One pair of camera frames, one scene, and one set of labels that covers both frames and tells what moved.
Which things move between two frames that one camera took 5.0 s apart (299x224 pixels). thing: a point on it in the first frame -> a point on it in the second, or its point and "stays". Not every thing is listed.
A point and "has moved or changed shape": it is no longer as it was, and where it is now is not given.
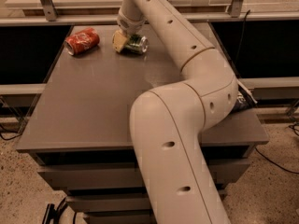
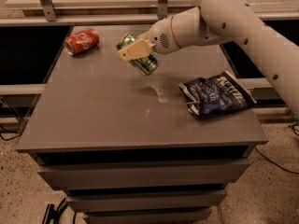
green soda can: (137, 44) has moved or changed shape
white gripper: (128, 24) -> (160, 38)
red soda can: (82, 41) stays
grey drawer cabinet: (80, 137) stays
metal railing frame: (49, 13) stays
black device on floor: (52, 213) stays
